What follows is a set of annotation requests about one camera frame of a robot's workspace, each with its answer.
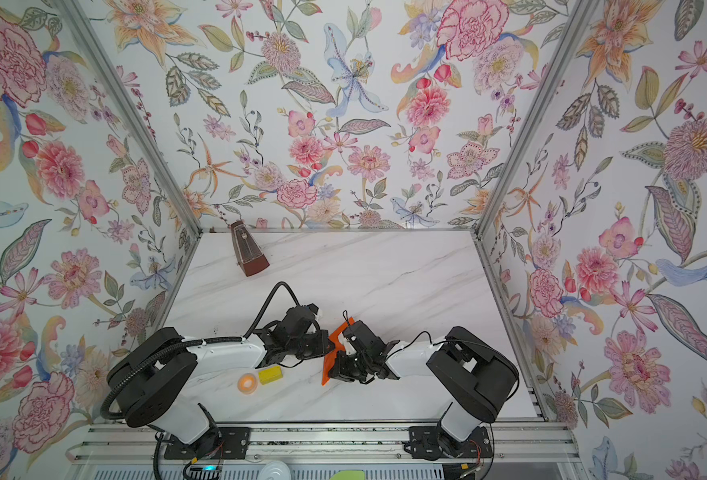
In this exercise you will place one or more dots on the aluminium front rail frame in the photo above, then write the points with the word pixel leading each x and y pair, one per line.
pixel 317 442

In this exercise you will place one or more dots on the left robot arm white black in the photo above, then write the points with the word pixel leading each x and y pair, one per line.
pixel 146 388

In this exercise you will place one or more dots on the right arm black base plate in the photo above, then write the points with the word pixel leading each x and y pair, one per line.
pixel 431 443

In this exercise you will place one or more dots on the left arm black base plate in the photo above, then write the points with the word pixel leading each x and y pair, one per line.
pixel 209 444

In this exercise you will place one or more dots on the brown wooden metronome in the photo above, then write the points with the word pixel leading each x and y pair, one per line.
pixel 249 255

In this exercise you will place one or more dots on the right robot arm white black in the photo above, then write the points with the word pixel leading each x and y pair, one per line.
pixel 479 379

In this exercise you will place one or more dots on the orange square paper sheet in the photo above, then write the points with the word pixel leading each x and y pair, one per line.
pixel 341 344

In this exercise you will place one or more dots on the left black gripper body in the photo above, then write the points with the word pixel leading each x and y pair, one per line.
pixel 310 346

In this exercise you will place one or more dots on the white round object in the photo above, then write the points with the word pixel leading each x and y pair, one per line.
pixel 275 470

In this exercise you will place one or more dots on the orange tape roll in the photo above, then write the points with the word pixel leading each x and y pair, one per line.
pixel 248 384

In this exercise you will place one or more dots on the green object at edge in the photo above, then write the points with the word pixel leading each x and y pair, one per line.
pixel 349 475

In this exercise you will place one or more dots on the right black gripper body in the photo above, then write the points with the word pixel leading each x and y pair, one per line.
pixel 363 365

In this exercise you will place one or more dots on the yellow rectangular block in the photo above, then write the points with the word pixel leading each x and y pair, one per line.
pixel 270 375

